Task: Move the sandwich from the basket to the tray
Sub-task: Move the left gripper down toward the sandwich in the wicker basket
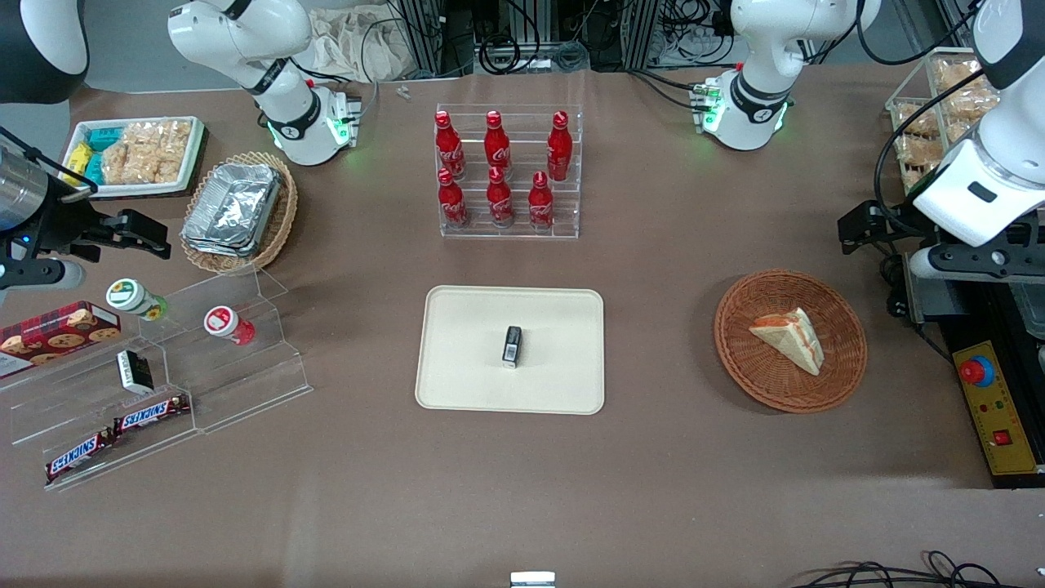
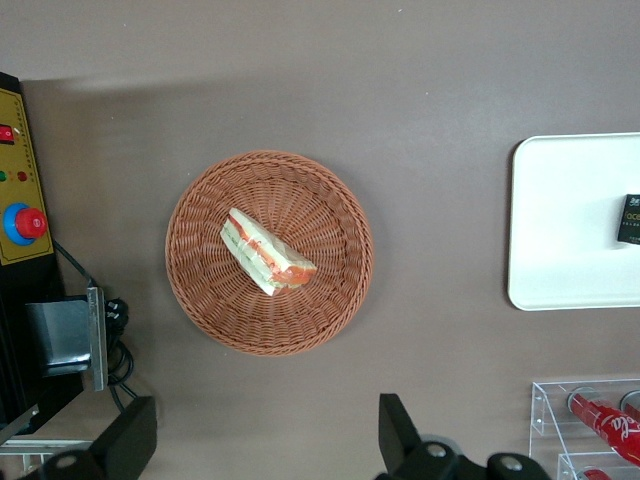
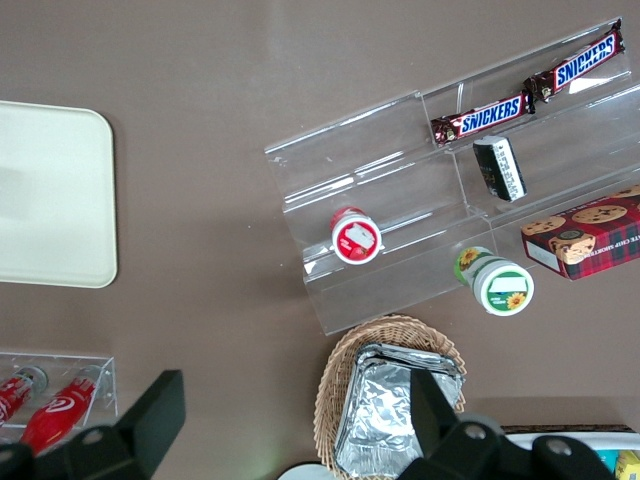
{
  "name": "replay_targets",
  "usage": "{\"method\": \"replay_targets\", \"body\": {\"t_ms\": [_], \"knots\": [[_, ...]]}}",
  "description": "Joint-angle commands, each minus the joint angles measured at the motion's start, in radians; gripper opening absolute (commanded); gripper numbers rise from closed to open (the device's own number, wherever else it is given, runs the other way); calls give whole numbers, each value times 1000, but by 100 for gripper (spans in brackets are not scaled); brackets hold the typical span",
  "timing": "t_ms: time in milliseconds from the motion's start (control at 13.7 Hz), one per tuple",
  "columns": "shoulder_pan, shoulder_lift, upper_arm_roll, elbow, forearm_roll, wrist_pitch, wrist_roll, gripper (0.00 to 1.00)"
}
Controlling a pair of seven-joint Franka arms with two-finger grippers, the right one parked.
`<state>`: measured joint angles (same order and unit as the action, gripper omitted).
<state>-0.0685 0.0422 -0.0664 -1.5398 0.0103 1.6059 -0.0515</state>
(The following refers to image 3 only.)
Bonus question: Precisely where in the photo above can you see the cream plastic tray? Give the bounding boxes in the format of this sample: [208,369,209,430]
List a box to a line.
[0,100,119,289]

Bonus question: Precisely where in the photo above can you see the red strawberry yogurt cup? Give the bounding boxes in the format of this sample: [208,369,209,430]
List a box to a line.
[330,205,387,265]

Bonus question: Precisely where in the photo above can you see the red cola bottle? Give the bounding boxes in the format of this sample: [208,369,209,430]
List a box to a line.
[0,365,50,427]
[18,365,105,457]

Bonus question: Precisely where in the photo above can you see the white rectangular snack tray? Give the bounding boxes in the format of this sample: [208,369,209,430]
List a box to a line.
[499,424,640,480]

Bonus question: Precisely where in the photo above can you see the green sunflower yogurt cup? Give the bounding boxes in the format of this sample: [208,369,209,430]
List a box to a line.
[453,245,536,318]

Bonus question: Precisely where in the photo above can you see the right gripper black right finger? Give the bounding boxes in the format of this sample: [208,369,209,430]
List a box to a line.
[394,370,617,480]

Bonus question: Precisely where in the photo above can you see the clear acrylic tiered stand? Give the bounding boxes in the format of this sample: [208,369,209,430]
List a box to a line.
[263,16,640,336]

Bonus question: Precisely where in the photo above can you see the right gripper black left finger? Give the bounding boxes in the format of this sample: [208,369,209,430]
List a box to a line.
[0,369,188,480]

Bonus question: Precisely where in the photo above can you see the tartan chocolate chip cookie box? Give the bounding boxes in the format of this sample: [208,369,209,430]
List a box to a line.
[520,183,640,282]

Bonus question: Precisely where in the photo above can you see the oval wicker basket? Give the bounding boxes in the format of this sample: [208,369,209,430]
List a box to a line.
[313,313,468,480]

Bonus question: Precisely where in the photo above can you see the teal snack packet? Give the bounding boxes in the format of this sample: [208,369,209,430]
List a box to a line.
[594,447,619,474]

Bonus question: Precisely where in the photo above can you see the Snickers chocolate bar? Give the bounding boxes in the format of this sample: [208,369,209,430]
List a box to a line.
[522,23,627,104]
[430,92,539,148]

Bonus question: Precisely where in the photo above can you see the aluminium foil tray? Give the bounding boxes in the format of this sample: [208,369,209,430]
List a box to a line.
[333,363,466,476]
[353,341,467,381]

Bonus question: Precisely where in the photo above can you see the small black chocolate box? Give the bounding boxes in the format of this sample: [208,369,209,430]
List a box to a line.
[471,135,528,203]

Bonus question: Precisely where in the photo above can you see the clear acrylic bottle rack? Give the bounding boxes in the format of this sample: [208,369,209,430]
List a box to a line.
[0,351,120,437]

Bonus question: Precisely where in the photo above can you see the yellow snack packet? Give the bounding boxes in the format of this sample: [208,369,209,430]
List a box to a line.
[616,448,640,480]

